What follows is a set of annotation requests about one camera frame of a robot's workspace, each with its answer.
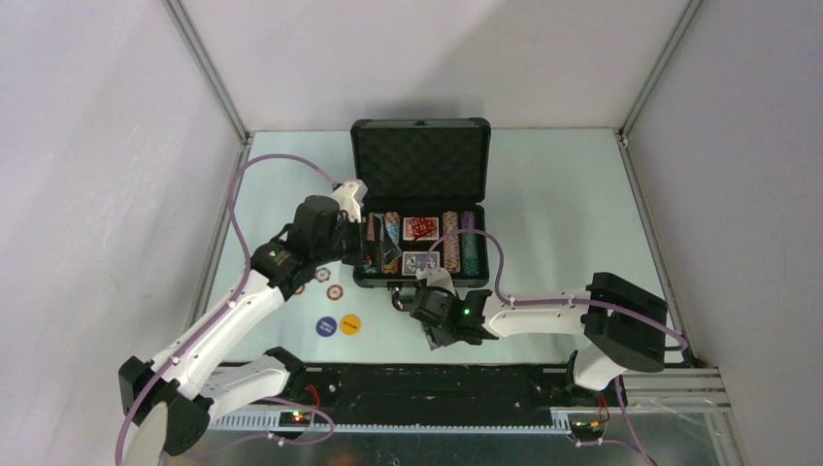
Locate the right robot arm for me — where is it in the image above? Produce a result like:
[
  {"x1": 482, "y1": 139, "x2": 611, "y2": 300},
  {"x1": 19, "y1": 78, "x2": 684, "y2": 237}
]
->
[{"x1": 400, "y1": 268, "x2": 669, "y2": 406}]

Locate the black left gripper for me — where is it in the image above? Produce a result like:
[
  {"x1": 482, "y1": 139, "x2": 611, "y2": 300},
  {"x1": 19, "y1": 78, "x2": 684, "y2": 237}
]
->
[{"x1": 313, "y1": 211, "x2": 400, "y2": 268}]

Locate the black poker case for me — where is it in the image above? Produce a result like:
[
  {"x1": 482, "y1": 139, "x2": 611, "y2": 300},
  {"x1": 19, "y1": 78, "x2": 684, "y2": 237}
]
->
[{"x1": 350, "y1": 117, "x2": 492, "y2": 289}]

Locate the purple green chip stack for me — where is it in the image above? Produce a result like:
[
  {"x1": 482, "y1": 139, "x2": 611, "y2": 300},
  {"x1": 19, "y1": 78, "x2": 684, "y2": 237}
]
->
[{"x1": 460, "y1": 211, "x2": 480, "y2": 277}]

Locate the red dice set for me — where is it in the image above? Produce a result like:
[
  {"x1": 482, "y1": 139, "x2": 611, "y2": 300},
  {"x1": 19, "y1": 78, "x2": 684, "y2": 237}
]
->
[{"x1": 402, "y1": 216, "x2": 440, "y2": 242}]

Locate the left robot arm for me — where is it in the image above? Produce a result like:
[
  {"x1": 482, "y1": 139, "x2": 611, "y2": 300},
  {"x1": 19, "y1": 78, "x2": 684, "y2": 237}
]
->
[{"x1": 115, "y1": 183, "x2": 365, "y2": 465}]

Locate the pink brown chip stack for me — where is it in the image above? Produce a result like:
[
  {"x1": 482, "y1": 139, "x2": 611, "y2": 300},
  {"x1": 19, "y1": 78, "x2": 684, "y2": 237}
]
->
[{"x1": 443, "y1": 211, "x2": 461, "y2": 273}]

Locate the blue small blind button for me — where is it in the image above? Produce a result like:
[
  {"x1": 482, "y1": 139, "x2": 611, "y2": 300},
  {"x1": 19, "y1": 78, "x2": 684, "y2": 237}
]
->
[{"x1": 315, "y1": 316, "x2": 339, "y2": 338}]

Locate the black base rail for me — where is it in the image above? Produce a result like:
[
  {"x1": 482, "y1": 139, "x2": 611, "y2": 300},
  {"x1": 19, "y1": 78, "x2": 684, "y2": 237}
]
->
[{"x1": 281, "y1": 363, "x2": 620, "y2": 428}]

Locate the blue playing card deck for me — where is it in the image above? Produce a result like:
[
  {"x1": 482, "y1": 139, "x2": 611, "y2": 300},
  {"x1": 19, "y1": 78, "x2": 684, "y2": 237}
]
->
[{"x1": 401, "y1": 251, "x2": 441, "y2": 276}]

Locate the white red poker chip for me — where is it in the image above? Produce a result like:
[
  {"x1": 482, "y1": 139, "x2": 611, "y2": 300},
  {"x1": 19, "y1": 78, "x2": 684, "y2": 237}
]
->
[{"x1": 314, "y1": 267, "x2": 331, "y2": 283}]

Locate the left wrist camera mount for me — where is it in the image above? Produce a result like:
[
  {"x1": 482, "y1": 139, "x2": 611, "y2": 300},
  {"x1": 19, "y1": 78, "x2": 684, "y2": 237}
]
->
[{"x1": 330, "y1": 180, "x2": 368, "y2": 223}]

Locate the yellow big blind button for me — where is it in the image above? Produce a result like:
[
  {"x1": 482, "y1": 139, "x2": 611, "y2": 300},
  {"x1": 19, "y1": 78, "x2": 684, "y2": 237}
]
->
[{"x1": 340, "y1": 315, "x2": 362, "y2": 336}]

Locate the blue orange chip stack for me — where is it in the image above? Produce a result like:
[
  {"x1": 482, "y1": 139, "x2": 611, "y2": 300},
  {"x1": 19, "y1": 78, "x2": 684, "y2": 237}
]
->
[{"x1": 381, "y1": 212, "x2": 402, "y2": 274}]

